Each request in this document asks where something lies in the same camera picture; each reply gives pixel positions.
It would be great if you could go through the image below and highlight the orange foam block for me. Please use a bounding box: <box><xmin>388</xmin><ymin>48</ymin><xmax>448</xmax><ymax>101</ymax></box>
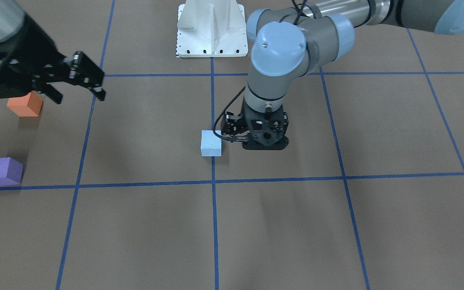
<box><xmin>6</xmin><ymin>91</ymin><xmax>44</xmax><ymax>117</ymax></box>

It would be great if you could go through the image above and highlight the light blue foam block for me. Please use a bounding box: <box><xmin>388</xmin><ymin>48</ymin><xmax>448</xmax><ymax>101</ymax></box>
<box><xmin>200</xmin><ymin>130</ymin><xmax>222</xmax><ymax>157</ymax></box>

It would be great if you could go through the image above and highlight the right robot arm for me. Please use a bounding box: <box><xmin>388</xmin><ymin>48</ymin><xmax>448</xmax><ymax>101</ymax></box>
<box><xmin>0</xmin><ymin>0</ymin><xmax>106</xmax><ymax>104</ymax></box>

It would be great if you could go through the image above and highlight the purple foam block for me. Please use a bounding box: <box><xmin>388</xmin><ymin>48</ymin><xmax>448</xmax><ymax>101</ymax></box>
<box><xmin>0</xmin><ymin>157</ymin><xmax>24</xmax><ymax>186</ymax></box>

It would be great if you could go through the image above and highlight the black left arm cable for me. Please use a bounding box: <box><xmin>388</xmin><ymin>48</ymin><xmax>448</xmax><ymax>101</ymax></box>
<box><xmin>213</xmin><ymin>0</ymin><xmax>309</xmax><ymax>139</ymax></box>

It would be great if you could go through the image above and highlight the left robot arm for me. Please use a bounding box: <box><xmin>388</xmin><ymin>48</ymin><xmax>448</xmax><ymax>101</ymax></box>
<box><xmin>212</xmin><ymin>0</ymin><xmax>464</xmax><ymax>150</ymax></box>

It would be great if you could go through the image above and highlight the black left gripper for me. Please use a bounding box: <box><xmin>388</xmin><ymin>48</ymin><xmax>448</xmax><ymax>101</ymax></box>
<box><xmin>220</xmin><ymin>101</ymin><xmax>289</xmax><ymax>150</ymax></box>

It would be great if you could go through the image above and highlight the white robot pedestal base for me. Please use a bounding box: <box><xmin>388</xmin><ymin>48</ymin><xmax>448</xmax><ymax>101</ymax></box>
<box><xmin>176</xmin><ymin>0</ymin><xmax>249</xmax><ymax>58</ymax></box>

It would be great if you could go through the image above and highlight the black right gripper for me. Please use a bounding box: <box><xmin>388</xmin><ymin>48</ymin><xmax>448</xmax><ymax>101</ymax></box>
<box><xmin>0</xmin><ymin>16</ymin><xmax>106</xmax><ymax>104</ymax></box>

